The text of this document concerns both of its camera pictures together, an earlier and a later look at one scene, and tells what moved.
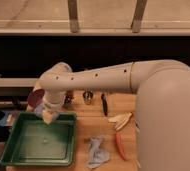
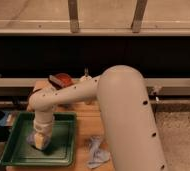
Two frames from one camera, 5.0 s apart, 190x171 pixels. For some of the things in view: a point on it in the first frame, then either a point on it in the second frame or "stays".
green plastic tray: (30, 141) stays
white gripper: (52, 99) to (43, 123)
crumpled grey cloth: (96, 155) stays
